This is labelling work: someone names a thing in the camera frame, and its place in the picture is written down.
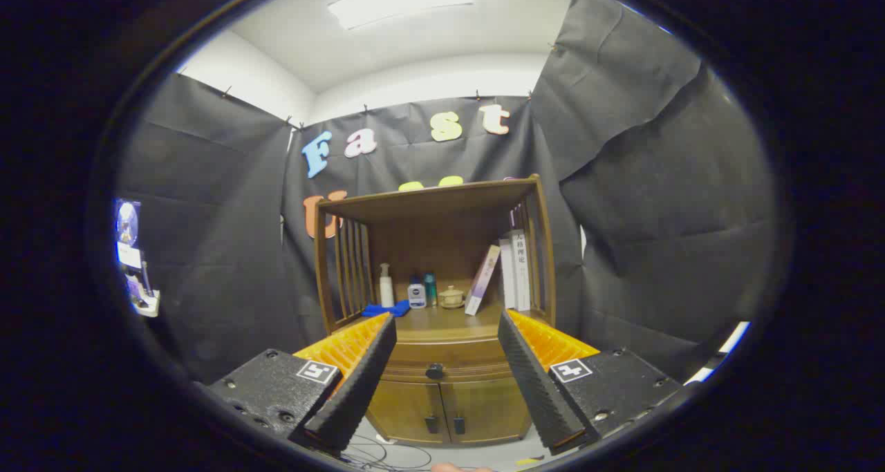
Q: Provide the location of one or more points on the white wall shelf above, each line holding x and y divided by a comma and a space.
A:
148, 307

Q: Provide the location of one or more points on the wooden drawer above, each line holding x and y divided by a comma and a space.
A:
449, 354

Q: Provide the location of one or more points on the blue cloth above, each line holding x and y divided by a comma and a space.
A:
387, 310

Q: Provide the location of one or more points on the white book black lettering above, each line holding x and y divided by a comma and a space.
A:
520, 268

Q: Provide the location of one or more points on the wooden cabinet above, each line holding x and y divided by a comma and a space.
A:
429, 202

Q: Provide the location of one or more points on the ceiling light panel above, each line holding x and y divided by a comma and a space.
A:
401, 2

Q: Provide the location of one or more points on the wooden countertop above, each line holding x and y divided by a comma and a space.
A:
442, 323

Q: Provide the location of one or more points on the white spray bottle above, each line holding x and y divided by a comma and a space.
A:
386, 289

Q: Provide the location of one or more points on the teal bottle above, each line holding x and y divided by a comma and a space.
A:
430, 290

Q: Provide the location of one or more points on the wall poster with disc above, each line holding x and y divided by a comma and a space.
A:
128, 223

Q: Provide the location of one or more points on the purple and white book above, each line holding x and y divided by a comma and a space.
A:
482, 280

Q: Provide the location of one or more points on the black drawer knob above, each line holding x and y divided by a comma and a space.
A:
434, 370

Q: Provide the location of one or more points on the plain white book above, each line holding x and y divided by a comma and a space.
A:
506, 275

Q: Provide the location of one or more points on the beige ceramic lidded cup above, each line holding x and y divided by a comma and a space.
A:
451, 296

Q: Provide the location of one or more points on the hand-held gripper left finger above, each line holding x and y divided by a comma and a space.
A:
363, 382

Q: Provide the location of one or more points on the small white card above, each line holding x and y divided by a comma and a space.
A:
128, 254

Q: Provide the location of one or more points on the white pump bottle blue label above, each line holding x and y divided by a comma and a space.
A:
416, 297

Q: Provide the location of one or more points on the wooden cabinet door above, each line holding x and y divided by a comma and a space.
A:
491, 406
404, 410

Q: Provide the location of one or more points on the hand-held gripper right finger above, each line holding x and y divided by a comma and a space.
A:
536, 382

